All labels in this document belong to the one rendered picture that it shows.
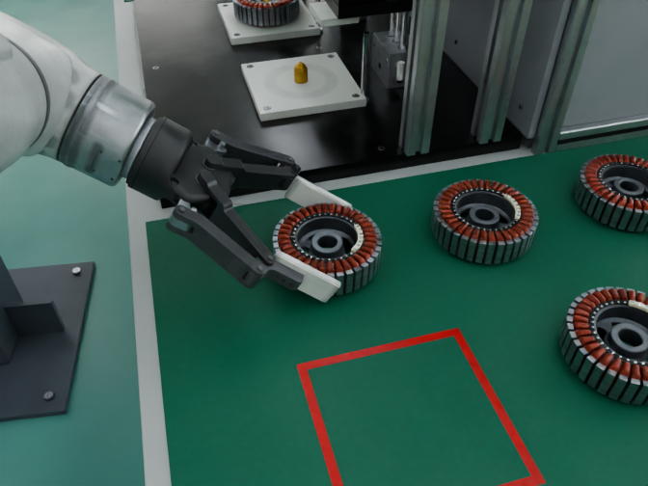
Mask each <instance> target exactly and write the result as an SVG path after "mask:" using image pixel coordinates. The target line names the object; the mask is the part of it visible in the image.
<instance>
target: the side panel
mask: <svg viewBox="0 0 648 486"><path fill-rule="evenodd" d="M647 135H648V0H572V2H571V6H570V10H569V12H568V16H567V19H566V23H565V27H564V30H563V34H562V38H561V41H560V45H559V48H558V51H557V55H556V58H555V62H554V66H553V72H552V76H551V79H550V83H549V86H548V89H547V93H546V96H545V100H544V104H543V107H542V111H541V115H540V118H539V122H538V124H537V128H536V132H535V135H534V138H529V139H528V138H527V137H526V139H525V143H524V145H525V146H526V147H527V148H531V152H532V153H533V154H534V155H535V154H541V153H543V151H545V152H553V151H559V150H564V149H574V148H580V147H586V146H591V145H597V144H602V143H608V142H614V141H619V140H625V139H631V138H636V137H642V136H647Z"/></svg>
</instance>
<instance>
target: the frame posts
mask: <svg viewBox="0 0 648 486"><path fill-rule="evenodd" d="M449 1H450V0H413V8H412V18H411V28H410V37H409V47H408V57H407V66H406V76H405V86H404V96H403V106H402V116H401V125H400V135H399V145H400V146H401V148H404V152H405V154H406V155H407V156H411V155H416V151H419V152H420V154H423V153H428V152H429V146H430V139H431V132H432V125H433V119H434V112H435V105H436V97H437V91H438V84H439V77H440V70H441V63H442V57H443V49H444V42H445V35H446V23H447V16H448V9H449ZM532 1H533V0H496V1H495V6H494V11H493V16H492V21H491V26H490V32H489V37H488V41H487V46H486V52H485V57H484V62H483V67H482V72H481V77H480V82H479V88H478V93H477V98H476V103H475V108H474V113H473V118H472V128H471V134H472V135H473V136H476V141H477V142H478V143H479V144H487V143H488V140H489V139H491V140H492V141H493V142H498V141H500V138H501V134H502V131H503V127H504V122H505V118H506V114H507V109H508V105H509V101H510V96H511V93H512V89H513V84H514V80H515V76H516V72H517V67H518V64H519V60H520V55H521V51H522V47H523V42H524V38H525V34H526V30H527V23H528V19H529V14H530V10H531V6H532Z"/></svg>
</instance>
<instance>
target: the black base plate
mask: <svg viewBox="0 0 648 486"><path fill-rule="evenodd" d="M232 2H233V1H232V0H134V8H135V15H136V23H137V30H138V38H139V45H140V53H141V60H142V68H143V75H144V83H145V90H146V98H147V99H148V100H150V101H152V102H153V103H154V104H155V107H156V108H155V113H154V116H153V118H154V119H156V120H157V119H158V118H159V117H161V118H163V117H165V118H167V119H169V120H171V121H173V122H176V123H178V124H179V125H181V126H183V127H185V128H187V129H189V130H191V131H192V133H193V135H194V138H193V140H192V141H193V142H194V143H196V144H199V145H202V146H203V145H204V143H205V141H206V139H207V137H208V136H209V134H210V132H211V130H213V129H215V130H218V131H220V132H222V133H223V134H225V135H227V136H229V137H231V138H232V139H234V140H238V141H241V142H244V143H248V144H251V145H254V146H258V147H261V148H264V149H270V150H273V151H276V152H279V153H282V154H286V155H289V156H291V157H293V158H294V160H295V163H296V164H298V165H299V166H300V167H301V172H300V173H299V174H298V176H301V177H303V178H304V179H306V180H308V181H310V182H312V183H317V182H323V181H329V180H334V179H340V178H346V177H351V176H362V175H368V174H374V173H380V172H385V171H391V170H396V169H402V168H408V167H414V166H419V165H425V164H431V163H437V162H443V161H448V160H454V159H459V158H465V157H471V156H477V155H482V154H488V153H494V152H500V151H506V150H512V149H519V148H520V145H521V142H522V138H523V134H522V133H521V132H520V131H519V130H518V129H517V128H516V127H515V126H514V125H513V124H512V123H511V121H510V120H509V119H508V118H505V122H504V127H503V131H502V134H501V138H500V141H498V142H493V141H492V140H491V139H489V140H488V143H487V144H479V143H478V142H477V141H476V136H473V135H472V134H471V128H472V122H473V113H474V108H475V103H476V98H477V93H478V88H477V87H476V85H475V84H474V82H473V81H472V80H471V79H470V78H469V77H468V76H467V75H466V74H465V73H464V72H463V71H462V70H461V69H460V68H459V67H458V66H457V65H456V64H455V63H454V62H453V61H452V60H451V59H450V58H449V57H448V56H447V55H446V54H445V53H444V51H443V57H442V63H441V70H440V77H439V84H438V91H437V97H436V105H435V112H434V119H433V125H432V132H431V139H430V146H429V152H428V153H423V154H420V152H419V151H416V155H411V156H407V155H406V154H405V152H404V148H401V146H400V145H399V135H400V125H401V116H402V106H403V96H404V87H399V88H392V89H388V88H387V87H386V86H385V84H384V83H383V81H382V80H381V79H380V77H379V76H378V75H377V73H376V72H375V70H374V69H373V68H372V66H371V57H372V41H373V33H376V32H385V31H389V30H390V19H391V14H390V13H385V14H377V15H369V16H368V17H367V18H366V20H359V23H352V24H343V25H336V26H327V27H321V26H320V27H321V28H323V32H322V33H320V35H316V36H308V37H301V38H292V39H284V40H269V41H261V42H252V43H244V44H237V45H231V43H230V38H229V36H228V33H227V31H226V28H225V25H224V23H223V20H222V18H221V16H220V13H219V11H218V4H223V3H232ZM364 32H369V46H368V64H367V82H366V96H367V97H368V98H369V100H368V103H367V104H366V106H364V107H357V108H350V109H343V110H336V111H330V112H323V113H316V114H310V115H304V116H297V117H290V118H283V119H276V120H270V121H260V118H259V116H258V113H257V109H256V107H255V104H254V102H253V99H252V97H251V94H250V91H249V89H248V86H247V84H246V81H245V78H244V76H243V73H242V70H241V65H242V64H249V63H257V62H265V61H272V60H280V59H287V58H295V57H303V56H310V55H318V54H326V53H334V52H336V53H337V54H338V56H339V57H340V59H341V60H342V62H343V64H344V65H345V67H346V68H347V70H348V71H349V73H350V74H351V76H352V77H353V79H354V80H355V82H356V83H357V85H358V86H359V88H361V81H362V59H363V38H364Z"/></svg>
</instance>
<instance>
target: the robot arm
mask: <svg viewBox="0 0 648 486"><path fill-rule="evenodd" d="M155 108H156V107H155V104H154V103H153V102H152V101H150V100H148V99H146V98H145V97H143V96H141V95H139V94H136V93H134V92H133V91H131V90H129V89H127V88H126V87H124V86H122V85H121V84H119V83H117V82H115V80H113V79H112V78H110V77H106V76H104V75H102V74H101V73H99V72H98V71H96V70H94V69H93V68H92V67H90V66H89V65H88V64H86V63H85V62H84V61H83V60H82V59H81V58H80V57H79V56H78V55H77V54H76V53H75V52H73V51H72V50H70V49H69V48H67V47H66V46H64V45H62V44H61V43H59V42H58V41H56V40H54V39H52V38H50V37H49V36H47V35H46V34H44V33H42V32H41V31H39V30H37V29H35V28H33V27H32V26H30V25H28V24H26V23H24V22H22V21H20V20H18V19H16V18H14V17H12V16H10V15H8V14H5V13H2V12H0V173H2V172H3V171H5V170H6V169H8V168H9V167H10V166H11V165H12V164H13V163H14V162H16V161H17V160H18V159H19V158H20V157H21V156H33V155H36V154H40V155H44V156H47V157H50V158H52V159H55V160H57V161H60V162H62V163H63V164H64V165H65V166H67V167H70V168H73V169H75V170H77V171H79V172H81V173H83V174H85V175H87V176H90V177H92V178H94V179H96V180H99V181H101V182H103V183H105V184H107V185H109V186H116V185H117V184H118V183H119V182H120V180H121V179H122V177H124V178H126V182H125V183H126V184H128V185H127V187H129V188H132V189H134V190H136V191H138V192H140V193H142V194H144V195H146V196H148V197H150V198H152V199H154V200H156V201H159V200H161V199H162V198H166V199H168V200H170V201H171V202H172V203H173V204H174V205H175V209H174V211H173V213H172V215H171V216H170V218H169V220H168V222H167V224H166V227H167V229H168V230H170V231H172V232H174V233H176V234H178V235H180V236H183V237H185V238H187V239H188V240H189V241H191V242H192V243H193V244H194V245H195V246H197V247H198V248H199V249H200V250H201V251H203V252H204V253H205V254H206V255H207V256H209V257H210V258H211V259H213V260H214V261H215V262H216V263H217V264H219V265H220V266H221V267H222V268H223V269H225V270H226V271H227V272H228V273H229V274H231V275H232V276H233V277H234V278H235V279H237V280H238V281H239V282H240V283H241V284H243V285H244V286H245V287H247V288H250V289H251V288H254V287H255V285H256V284H257V283H259V282H260V281H261V280H262V279H263V278H267V279H269V280H271V281H273V282H275V283H277V284H281V285H282V286H285V287H286V288H288V289H291V290H296V289H299V290H301V291H303V292H305V293H307V294H309V295H310V296H312V297H314V298H316V299H318V300H320V301H322V302H324V303H325V302H327V301H328V300H329V299H330V298H331V297H332V296H333V295H334V294H335V293H336V292H337V290H338V289H339V288H340V285H341V283H340V282H339V281H338V280H336V279H334V278H332V277H330V276H328V275H326V274H324V273H322V272H320V271H318V270H316V269H314V268H312V267H310V266H308V265H307V264H306V263H304V262H302V261H300V260H298V259H296V258H294V257H292V256H289V255H287V254H285V253H283V252H281V251H277V252H276V253H275V254H274V255H273V254H272V253H271V252H270V251H269V250H268V249H267V247H266V246H265V245H264V244H263V243H262V242H261V240H260V239H259V238H258V237H257V236H256V234H255V233H254V232H253V231H252V230H251V229H250V227H249V226H248V225H247V224H246V223H245V222H244V220H243V219H242V218H241V217H240V216H239V215H238V213H237V212H236V211H235V210H234V209H233V207H232V201H231V199H230V198H229V195H230V190H232V189H234V188H236V187H240V188H255V189H269V190H284V191H285V190H286V191H285V193H284V197H285V198H287V199H289V200H291V201H293V202H295V203H298V204H300V205H301V206H305V205H309V204H310V205H311V206H312V205H313V204H314V203H319V204H320V207H321V204H322V203H327V204H328V207H329V205H330V203H336V204H337V206H338V205H339V204H343V205H345V207H346V206H350V207H352V205H351V203H349V202H346V201H344V200H342V199H341V198H339V197H337V196H335V195H333V194H331V193H329V192H327V191H325V190H323V189H322V188H320V187H319V186H318V185H316V184H314V183H312V182H310V181H308V180H306V179H304V178H303V177H301V176H299V175H298V174H299V173H300V172H301V167H300V166H299V165H298V164H296V163H295V160H294V158H293V157H291V156H289V155H286V154H282V153H279V152H276V151H273V150H270V149H267V148H261V147H258V146H254V145H251V144H248V143H244V142H241V141H238V140H234V139H232V138H231V137H229V136H227V135H225V134H223V133H222V132H220V131H218V130H215V129H213V130H211V132H210V134H209V136H208V137H207V139H206V141H205V143H204V145H203V146H202V145H199V144H196V143H194V142H193V141H192V140H193V138H194V135H193V133H192V131H191V130H189V129H187V128H185V127H183V126H181V125H179V124H178V123H176V122H174V121H171V120H169V119H167V118H165V117H163V118H161V117H159V118H158V119H157V120H156V119H154V118H153V116H154V113H155ZM279 163H280V164H281V165H280V166H279V167H278V166H277V165H278V164H279ZM213 211H214V212H213ZM258 257H259V258H260V260H258V259H257V258H258ZM247 271H250V272H249V273H248V272H247Z"/></svg>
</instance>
